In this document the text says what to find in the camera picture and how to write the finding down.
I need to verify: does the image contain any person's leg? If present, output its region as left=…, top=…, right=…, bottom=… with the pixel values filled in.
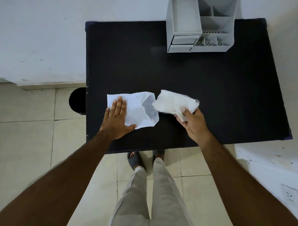
left=149, top=158, right=194, bottom=226
left=108, top=166, right=150, bottom=226

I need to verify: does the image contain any grey plastic desk organizer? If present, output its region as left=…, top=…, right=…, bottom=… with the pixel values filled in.
left=166, top=0, right=238, bottom=53

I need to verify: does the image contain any person's left forearm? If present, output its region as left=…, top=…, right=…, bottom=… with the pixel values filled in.
left=0, top=130, right=114, bottom=226

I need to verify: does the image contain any grey slipper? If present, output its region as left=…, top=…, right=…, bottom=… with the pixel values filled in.
left=127, top=152, right=142, bottom=170
left=152, top=149, right=166, bottom=162

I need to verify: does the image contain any person's left hand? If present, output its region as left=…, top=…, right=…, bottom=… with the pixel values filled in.
left=99, top=96, right=137, bottom=140

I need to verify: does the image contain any grey left slipper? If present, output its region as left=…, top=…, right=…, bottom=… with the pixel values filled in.
left=127, top=152, right=142, bottom=170

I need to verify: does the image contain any black round bin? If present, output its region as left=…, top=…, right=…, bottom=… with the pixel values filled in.
left=69, top=87, right=87, bottom=115

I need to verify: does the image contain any white wall socket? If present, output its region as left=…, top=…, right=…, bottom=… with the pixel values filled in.
left=280, top=184, right=298, bottom=203

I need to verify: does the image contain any grey right slipper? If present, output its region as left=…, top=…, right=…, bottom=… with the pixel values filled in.
left=152, top=149, right=166, bottom=162

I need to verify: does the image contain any white paper envelope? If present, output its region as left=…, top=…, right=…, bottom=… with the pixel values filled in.
left=107, top=92, right=160, bottom=130

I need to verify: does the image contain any person's right leg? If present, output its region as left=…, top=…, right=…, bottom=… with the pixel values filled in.
left=149, top=158, right=194, bottom=226

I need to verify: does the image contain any person's left leg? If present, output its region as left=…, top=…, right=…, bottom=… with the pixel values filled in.
left=108, top=166, right=150, bottom=226

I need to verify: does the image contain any person's right forearm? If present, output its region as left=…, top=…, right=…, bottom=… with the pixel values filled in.
left=198, top=133, right=298, bottom=226

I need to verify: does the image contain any person's right hand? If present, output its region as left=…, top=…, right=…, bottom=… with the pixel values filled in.
left=174, top=107, right=210, bottom=145

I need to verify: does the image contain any white paper sheet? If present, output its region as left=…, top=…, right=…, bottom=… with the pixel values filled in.
left=151, top=90, right=200, bottom=122

